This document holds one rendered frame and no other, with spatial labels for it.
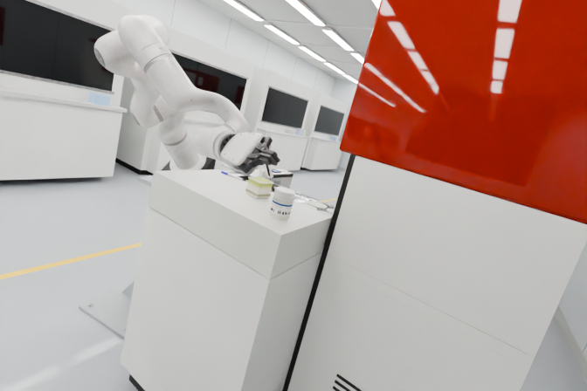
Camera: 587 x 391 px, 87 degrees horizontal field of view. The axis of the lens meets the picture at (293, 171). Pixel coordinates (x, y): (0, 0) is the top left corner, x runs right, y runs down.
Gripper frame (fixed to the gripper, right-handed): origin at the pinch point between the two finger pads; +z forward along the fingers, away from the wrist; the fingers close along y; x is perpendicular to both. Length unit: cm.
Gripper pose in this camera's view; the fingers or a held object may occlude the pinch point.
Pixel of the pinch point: (269, 157)
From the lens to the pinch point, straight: 70.5
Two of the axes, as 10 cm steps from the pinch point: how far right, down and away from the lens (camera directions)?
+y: -5.5, 7.7, -3.2
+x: -4.9, -6.1, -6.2
